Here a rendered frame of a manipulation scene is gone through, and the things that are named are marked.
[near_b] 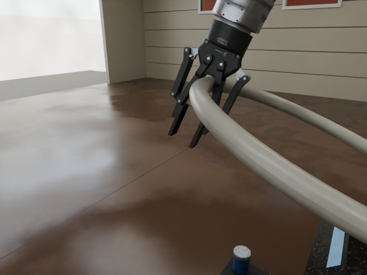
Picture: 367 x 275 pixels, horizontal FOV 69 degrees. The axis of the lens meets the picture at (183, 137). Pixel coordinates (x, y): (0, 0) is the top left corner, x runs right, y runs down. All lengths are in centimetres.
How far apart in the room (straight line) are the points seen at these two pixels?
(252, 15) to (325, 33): 646
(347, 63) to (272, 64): 161
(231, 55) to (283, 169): 27
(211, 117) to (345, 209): 16
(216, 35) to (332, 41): 645
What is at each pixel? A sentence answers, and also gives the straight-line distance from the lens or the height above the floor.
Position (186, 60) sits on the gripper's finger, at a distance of 52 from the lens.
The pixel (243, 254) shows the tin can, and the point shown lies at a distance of 172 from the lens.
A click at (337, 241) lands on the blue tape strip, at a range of 93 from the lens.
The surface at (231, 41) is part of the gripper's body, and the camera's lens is 47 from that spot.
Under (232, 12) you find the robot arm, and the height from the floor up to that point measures 137.
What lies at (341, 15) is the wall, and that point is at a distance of 690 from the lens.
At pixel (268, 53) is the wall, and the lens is 719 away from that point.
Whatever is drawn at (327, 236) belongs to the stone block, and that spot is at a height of 76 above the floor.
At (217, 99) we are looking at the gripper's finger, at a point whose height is 123.
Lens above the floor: 134
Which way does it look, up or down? 21 degrees down
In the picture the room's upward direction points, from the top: straight up
